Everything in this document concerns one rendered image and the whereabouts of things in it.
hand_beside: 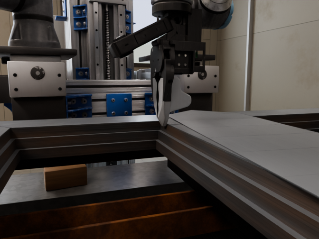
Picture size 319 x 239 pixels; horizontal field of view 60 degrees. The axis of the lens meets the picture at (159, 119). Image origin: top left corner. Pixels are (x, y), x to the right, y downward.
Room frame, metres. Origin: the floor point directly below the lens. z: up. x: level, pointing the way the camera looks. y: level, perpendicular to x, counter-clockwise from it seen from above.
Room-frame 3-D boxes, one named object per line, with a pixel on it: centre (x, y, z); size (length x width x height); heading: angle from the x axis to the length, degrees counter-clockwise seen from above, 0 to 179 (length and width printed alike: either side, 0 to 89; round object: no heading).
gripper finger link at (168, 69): (0.49, -0.01, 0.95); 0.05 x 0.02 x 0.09; 18
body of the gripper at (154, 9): (0.52, -0.03, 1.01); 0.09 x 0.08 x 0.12; 108
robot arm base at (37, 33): (0.90, 0.39, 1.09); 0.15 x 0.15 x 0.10
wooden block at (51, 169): (0.68, 0.24, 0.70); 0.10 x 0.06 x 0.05; 116
